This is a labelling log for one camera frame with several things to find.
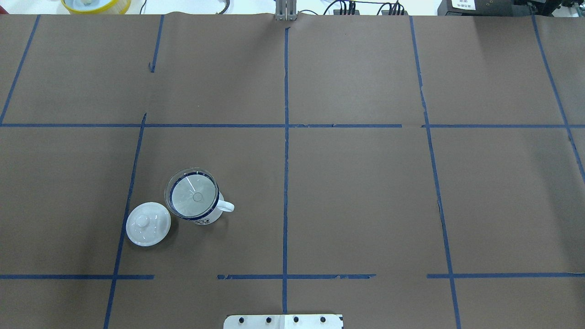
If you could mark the clear glass funnel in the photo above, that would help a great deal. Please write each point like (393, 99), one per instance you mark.
(192, 194)

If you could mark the white enamel mug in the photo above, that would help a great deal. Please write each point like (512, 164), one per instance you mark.
(205, 214)

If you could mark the white ceramic lid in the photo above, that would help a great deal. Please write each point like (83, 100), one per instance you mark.
(148, 224)

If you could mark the black box with label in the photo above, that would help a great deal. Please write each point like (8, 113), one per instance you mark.
(479, 8)

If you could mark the yellow tape roll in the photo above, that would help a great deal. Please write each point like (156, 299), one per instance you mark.
(96, 7)

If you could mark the aluminium frame post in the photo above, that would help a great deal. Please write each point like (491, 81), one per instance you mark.
(286, 10)

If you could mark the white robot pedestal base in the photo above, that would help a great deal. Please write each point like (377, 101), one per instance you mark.
(284, 321)

